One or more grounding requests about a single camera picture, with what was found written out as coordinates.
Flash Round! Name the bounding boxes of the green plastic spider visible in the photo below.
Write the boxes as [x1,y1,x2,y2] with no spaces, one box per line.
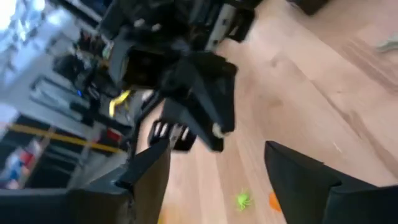
[235,190,253,212]

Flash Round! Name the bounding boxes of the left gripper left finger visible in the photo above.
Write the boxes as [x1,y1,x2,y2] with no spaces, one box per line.
[114,139,172,224]

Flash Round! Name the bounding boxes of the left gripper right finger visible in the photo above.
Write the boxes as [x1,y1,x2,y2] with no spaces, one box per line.
[264,140,379,224]

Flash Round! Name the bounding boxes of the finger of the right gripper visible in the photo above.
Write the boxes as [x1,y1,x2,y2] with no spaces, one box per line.
[173,54,238,135]
[162,97,224,153]

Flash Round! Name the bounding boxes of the yellow cable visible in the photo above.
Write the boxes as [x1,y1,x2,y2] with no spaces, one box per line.
[9,123,121,154]

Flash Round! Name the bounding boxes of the translucent orange plastic pumpkin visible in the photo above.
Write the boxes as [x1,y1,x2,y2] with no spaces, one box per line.
[268,191,282,213]

